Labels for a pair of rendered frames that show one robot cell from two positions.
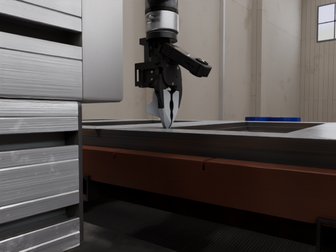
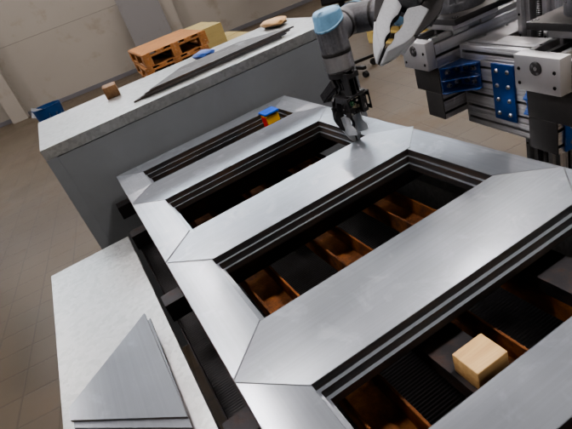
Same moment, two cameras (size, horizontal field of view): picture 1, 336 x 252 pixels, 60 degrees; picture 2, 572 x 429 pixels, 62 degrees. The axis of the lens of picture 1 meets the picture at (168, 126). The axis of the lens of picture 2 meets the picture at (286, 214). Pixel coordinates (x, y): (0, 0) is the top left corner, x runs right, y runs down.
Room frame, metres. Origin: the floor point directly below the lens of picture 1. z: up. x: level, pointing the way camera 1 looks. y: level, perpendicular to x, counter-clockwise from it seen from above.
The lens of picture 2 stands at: (1.79, 0.55, 1.40)
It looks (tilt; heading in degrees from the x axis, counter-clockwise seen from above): 29 degrees down; 218
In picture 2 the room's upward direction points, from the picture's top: 21 degrees counter-clockwise
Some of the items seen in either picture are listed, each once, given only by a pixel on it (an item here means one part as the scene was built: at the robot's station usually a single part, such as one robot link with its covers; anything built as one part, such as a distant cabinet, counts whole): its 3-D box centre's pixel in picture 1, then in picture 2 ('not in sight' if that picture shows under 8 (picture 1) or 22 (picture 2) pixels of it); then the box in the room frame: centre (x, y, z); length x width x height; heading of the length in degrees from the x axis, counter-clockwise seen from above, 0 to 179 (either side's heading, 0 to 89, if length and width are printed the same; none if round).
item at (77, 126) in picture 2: not in sight; (186, 75); (0.20, -0.92, 1.03); 1.30 x 0.60 x 0.04; 145
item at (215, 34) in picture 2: not in sight; (220, 44); (-4.21, -4.12, 0.35); 1.17 x 0.85 x 0.69; 48
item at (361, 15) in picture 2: not in sight; (354, 18); (0.56, 0.04, 1.17); 0.11 x 0.11 x 0.08; 84
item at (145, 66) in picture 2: not in sight; (177, 76); (-2.53, -3.59, 0.42); 1.16 x 0.80 x 0.83; 51
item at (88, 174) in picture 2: not in sight; (252, 195); (0.36, -0.69, 0.50); 1.30 x 0.04 x 1.01; 145
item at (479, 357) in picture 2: not in sight; (480, 361); (1.31, 0.42, 0.79); 0.06 x 0.05 x 0.04; 145
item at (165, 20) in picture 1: (161, 26); (340, 61); (0.66, 0.02, 1.09); 0.08 x 0.08 x 0.05
